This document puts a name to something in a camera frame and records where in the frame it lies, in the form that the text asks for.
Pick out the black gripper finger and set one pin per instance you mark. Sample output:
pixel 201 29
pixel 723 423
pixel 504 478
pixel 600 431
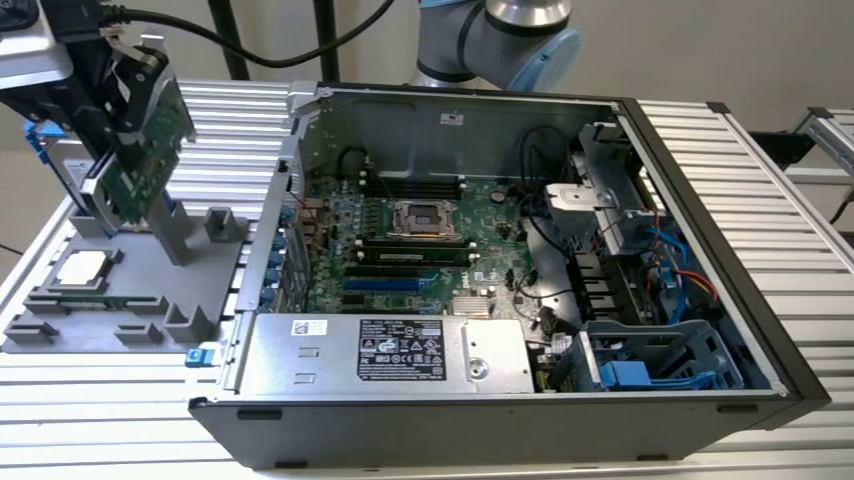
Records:
pixel 134 90
pixel 67 110

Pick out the green and black GPU card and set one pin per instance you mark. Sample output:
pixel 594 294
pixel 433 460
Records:
pixel 143 185

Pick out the hard disk in blue carrier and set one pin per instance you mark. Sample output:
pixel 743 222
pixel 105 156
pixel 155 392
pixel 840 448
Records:
pixel 74 170

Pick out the silver CPU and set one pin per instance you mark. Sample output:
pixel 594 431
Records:
pixel 81 270

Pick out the grey parts rack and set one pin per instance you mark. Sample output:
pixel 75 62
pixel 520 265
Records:
pixel 134 280

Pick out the green RAM stick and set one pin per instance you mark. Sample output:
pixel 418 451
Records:
pixel 101 302
pixel 401 257

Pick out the black RAM slot bank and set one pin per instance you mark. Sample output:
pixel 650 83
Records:
pixel 414 243
pixel 421 186

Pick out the CPU socket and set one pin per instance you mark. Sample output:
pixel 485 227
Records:
pixel 424 217

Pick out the black expansion slot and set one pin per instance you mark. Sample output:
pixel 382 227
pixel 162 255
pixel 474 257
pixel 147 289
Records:
pixel 388 271

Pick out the blue case latch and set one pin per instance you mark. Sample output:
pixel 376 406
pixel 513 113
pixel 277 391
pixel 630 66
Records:
pixel 199 357

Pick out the blue expansion slot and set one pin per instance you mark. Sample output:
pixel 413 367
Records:
pixel 388 285

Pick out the green motherboard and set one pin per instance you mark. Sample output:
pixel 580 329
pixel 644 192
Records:
pixel 494 235

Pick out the silver power supply unit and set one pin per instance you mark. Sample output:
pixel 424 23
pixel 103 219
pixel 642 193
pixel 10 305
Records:
pixel 334 360

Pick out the silver chipset heatsink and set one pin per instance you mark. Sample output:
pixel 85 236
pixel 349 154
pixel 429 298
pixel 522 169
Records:
pixel 473 307

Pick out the metal drive cage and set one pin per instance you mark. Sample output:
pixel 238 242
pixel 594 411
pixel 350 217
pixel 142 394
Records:
pixel 601 200

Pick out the open grey PC case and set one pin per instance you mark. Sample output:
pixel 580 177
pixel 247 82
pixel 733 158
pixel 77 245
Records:
pixel 468 430

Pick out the blue plastic bay clip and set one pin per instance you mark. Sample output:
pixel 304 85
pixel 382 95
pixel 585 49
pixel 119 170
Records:
pixel 626 376

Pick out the aluminium slat side table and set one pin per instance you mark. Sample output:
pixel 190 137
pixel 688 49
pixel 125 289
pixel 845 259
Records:
pixel 824 145

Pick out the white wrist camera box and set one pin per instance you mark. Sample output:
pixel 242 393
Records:
pixel 34 65

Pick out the black upright post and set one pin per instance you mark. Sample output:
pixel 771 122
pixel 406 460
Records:
pixel 230 55
pixel 329 55

